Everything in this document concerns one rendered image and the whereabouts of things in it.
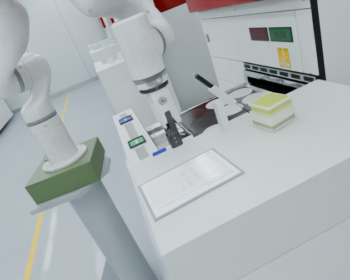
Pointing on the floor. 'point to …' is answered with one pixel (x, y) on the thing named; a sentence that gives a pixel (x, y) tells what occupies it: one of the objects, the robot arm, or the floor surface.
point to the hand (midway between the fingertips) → (174, 138)
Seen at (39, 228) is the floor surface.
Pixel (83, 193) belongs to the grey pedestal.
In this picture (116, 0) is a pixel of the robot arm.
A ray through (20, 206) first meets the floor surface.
